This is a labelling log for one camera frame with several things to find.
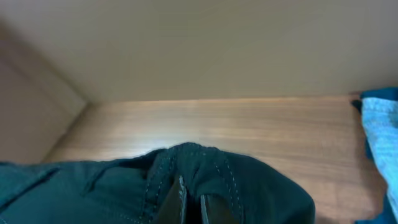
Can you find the light blue denim shorts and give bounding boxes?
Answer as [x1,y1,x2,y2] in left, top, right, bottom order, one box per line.
[362,98,397,215]

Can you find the dark blue garment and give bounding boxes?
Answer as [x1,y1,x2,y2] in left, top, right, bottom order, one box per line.
[351,88,397,224]

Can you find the black shorts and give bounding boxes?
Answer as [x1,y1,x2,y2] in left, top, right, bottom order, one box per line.
[1,142,315,223]

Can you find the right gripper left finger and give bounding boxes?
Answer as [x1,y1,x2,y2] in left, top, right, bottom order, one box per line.
[157,175,187,224]

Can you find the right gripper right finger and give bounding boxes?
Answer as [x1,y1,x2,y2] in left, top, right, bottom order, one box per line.
[200,195,239,224]

